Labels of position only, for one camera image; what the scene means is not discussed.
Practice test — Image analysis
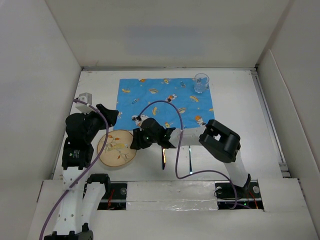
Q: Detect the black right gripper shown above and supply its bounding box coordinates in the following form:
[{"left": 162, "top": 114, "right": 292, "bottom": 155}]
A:
[{"left": 130, "top": 127, "right": 159, "bottom": 150}]

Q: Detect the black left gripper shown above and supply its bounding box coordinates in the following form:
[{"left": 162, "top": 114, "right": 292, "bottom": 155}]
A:
[{"left": 82, "top": 103, "right": 118, "bottom": 143}]

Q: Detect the round bird-painted plate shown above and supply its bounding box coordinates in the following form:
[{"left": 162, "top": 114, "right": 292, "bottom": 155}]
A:
[{"left": 99, "top": 130, "right": 137, "bottom": 168}]

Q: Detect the blue space-print cloth placemat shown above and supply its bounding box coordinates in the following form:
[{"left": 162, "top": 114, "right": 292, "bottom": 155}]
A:
[{"left": 114, "top": 78, "right": 215, "bottom": 131}]

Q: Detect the iridescent fork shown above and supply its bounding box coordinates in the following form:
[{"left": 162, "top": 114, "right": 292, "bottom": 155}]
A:
[{"left": 188, "top": 146, "right": 193, "bottom": 175}]

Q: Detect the clear plastic cup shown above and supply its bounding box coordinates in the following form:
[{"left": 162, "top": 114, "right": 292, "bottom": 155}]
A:
[{"left": 194, "top": 73, "right": 210, "bottom": 94}]

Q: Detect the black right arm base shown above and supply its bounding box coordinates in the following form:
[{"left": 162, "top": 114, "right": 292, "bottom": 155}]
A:
[{"left": 213, "top": 180, "right": 264, "bottom": 210}]

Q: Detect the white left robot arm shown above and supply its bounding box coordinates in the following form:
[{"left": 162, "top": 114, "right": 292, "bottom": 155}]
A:
[{"left": 39, "top": 100, "right": 119, "bottom": 240}]

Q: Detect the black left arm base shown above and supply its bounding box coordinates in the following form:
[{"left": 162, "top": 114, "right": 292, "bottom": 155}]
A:
[{"left": 97, "top": 181, "right": 128, "bottom": 211}]

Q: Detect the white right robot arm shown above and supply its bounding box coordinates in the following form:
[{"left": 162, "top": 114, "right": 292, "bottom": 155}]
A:
[{"left": 130, "top": 115, "right": 251, "bottom": 197}]

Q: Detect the iridescent table knife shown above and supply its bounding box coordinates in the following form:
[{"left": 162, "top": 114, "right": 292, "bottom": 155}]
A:
[{"left": 161, "top": 147, "right": 167, "bottom": 170}]

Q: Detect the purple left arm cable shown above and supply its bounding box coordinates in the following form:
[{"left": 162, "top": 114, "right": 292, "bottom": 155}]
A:
[{"left": 39, "top": 98, "right": 110, "bottom": 240}]

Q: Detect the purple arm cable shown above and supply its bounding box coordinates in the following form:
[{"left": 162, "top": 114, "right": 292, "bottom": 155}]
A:
[
  {"left": 39, "top": 98, "right": 110, "bottom": 240},
  {"left": 136, "top": 99, "right": 251, "bottom": 210}
]

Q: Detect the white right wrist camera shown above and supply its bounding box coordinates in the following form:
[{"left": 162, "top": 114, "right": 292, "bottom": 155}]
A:
[{"left": 131, "top": 114, "right": 149, "bottom": 127}]

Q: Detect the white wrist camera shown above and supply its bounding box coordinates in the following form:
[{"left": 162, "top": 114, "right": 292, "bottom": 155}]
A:
[
  {"left": 131, "top": 114, "right": 149, "bottom": 127},
  {"left": 74, "top": 92, "right": 93, "bottom": 114}
]

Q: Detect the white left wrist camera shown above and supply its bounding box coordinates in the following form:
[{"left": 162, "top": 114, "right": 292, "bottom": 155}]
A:
[{"left": 74, "top": 92, "right": 93, "bottom": 114}]

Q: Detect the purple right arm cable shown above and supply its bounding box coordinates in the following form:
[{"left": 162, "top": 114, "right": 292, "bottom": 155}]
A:
[{"left": 136, "top": 99, "right": 251, "bottom": 210}]

